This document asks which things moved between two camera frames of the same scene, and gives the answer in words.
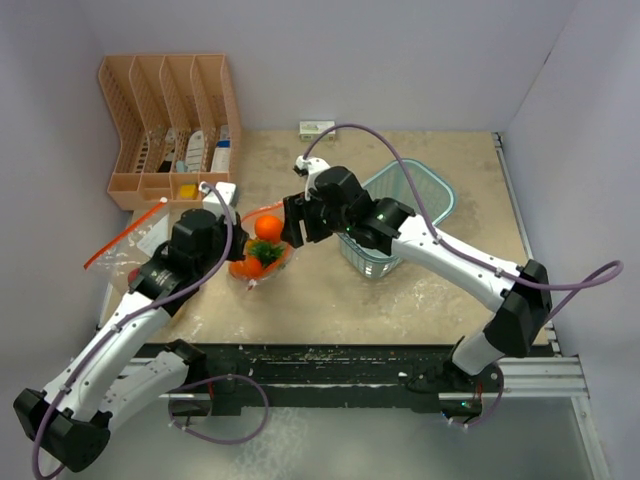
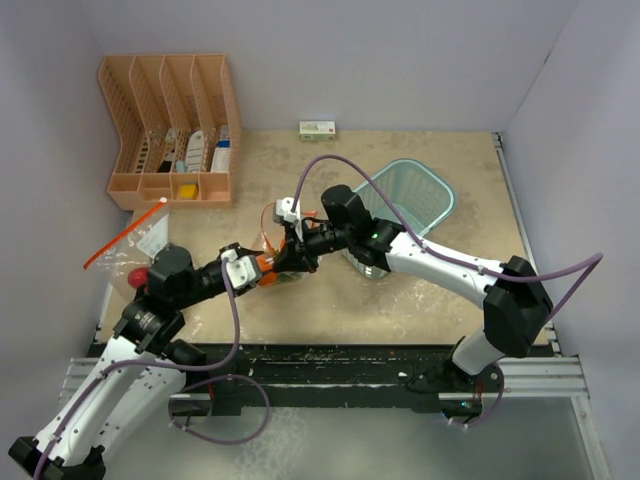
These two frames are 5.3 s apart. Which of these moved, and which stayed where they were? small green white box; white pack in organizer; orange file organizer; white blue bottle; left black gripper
Moved: left black gripper
Stayed: small green white box; white pack in organizer; white blue bottle; orange file organizer
